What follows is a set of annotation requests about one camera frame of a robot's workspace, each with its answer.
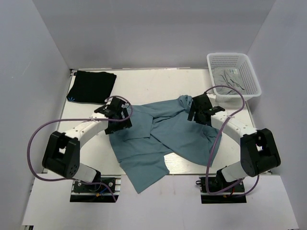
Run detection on white plastic basket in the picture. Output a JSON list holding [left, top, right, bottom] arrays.
[[207, 53, 261, 102]]

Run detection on teal blue t shirt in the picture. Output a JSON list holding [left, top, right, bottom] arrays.
[[109, 95, 221, 194]]

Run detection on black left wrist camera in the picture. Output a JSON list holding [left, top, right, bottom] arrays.
[[94, 97, 129, 119]]

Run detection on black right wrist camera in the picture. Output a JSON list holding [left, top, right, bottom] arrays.
[[208, 106, 225, 115]]

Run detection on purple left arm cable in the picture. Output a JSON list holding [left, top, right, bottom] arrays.
[[28, 95, 134, 201]]

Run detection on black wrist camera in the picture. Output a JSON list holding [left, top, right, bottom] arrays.
[[208, 106, 225, 115], [94, 97, 129, 119]]

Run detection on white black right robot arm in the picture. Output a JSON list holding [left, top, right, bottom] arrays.
[[188, 93, 281, 183]]

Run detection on grey t shirt in basket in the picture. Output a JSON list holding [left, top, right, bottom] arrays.
[[212, 68, 246, 94]]

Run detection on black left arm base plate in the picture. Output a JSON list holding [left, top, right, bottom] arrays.
[[70, 175, 121, 203]]

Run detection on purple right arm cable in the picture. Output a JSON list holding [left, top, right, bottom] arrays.
[[203, 85, 260, 195]]

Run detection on folded black t shirt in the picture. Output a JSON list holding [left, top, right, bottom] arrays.
[[66, 71, 117, 104]]

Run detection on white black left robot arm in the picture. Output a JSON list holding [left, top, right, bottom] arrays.
[[42, 103, 132, 184]]

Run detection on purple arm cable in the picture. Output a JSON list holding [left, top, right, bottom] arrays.
[[28, 95, 134, 201], [203, 85, 260, 195]]

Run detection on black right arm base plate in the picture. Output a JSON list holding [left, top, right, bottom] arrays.
[[195, 176, 247, 205]]

